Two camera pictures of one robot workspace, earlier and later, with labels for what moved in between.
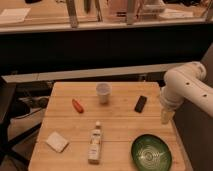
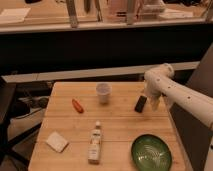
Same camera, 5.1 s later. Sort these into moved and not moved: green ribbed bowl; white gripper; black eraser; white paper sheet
Moved: white gripper
Not moved: black eraser; green ribbed bowl; white paper sheet
